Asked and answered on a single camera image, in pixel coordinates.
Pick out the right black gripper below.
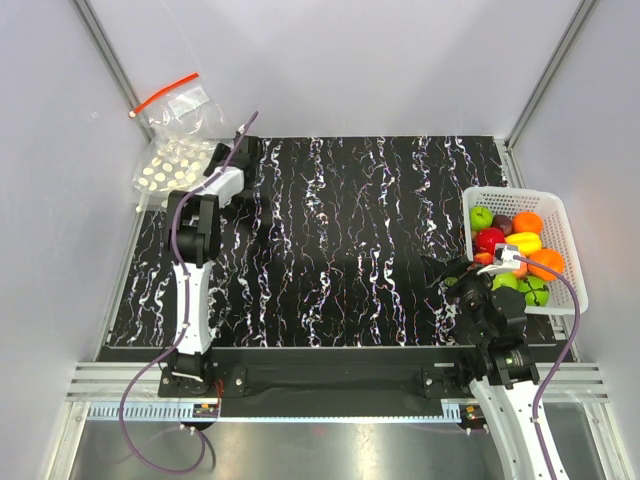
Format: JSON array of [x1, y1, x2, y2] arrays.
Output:
[[419, 255, 501, 339]]

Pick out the red apple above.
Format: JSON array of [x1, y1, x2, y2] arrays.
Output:
[[475, 227, 505, 255]]

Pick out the clear bag with white dots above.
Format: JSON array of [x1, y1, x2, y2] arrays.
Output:
[[132, 136, 220, 213]]

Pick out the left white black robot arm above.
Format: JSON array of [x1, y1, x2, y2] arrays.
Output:
[[159, 133, 262, 397]]

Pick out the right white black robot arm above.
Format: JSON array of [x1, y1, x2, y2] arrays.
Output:
[[433, 258, 569, 479]]

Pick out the green apple top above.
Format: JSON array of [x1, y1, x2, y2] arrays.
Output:
[[469, 205, 494, 232]]

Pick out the green apple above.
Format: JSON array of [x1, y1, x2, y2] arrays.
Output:
[[492, 272, 519, 291], [469, 205, 494, 232]]

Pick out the clear bag with red zipper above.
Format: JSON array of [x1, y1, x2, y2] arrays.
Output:
[[129, 72, 226, 139]]

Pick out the orange fruit top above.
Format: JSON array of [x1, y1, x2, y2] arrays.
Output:
[[512, 211, 544, 234]]

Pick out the orange fruit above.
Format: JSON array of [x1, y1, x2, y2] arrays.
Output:
[[512, 211, 544, 234], [528, 248, 565, 282]]

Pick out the green apple lower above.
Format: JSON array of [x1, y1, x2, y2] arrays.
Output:
[[492, 272, 519, 291]]

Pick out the peach fruit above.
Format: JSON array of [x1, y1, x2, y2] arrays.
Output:
[[513, 261, 528, 279]]

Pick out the green bell pepper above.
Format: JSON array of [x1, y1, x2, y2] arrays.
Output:
[[517, 275, 550, 307]]

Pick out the yellow bell pepper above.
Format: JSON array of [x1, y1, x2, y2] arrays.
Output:
[[505, 232, 542, 257]]

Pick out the dark purple plum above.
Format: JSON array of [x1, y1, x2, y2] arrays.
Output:
[[491, 214, 514, 237]]

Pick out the orange fruit lower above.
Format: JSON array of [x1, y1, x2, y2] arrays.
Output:
[[528, 248, 565, 282]]

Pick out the white plastic basket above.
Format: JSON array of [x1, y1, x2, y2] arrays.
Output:
[[462, 186, 589, 314]]

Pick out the black marble pattern mat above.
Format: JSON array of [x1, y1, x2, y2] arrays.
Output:
[[107, 135, 566, 349]]

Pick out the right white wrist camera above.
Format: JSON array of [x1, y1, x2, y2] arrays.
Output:
[[493, 243, 520, 266]]

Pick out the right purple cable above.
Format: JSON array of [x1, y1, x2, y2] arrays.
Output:
[[514, 255, 582, 480]]

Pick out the purple cable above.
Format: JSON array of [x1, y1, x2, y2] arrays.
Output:
[[118, 110, 260, 475], [514, 255, 582, 480]]

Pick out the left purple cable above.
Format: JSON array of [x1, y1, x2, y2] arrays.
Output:
[[118, 110, 260, 475]]

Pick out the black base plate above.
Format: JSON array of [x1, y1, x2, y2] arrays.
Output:
[[158, 347, 501, 419]]

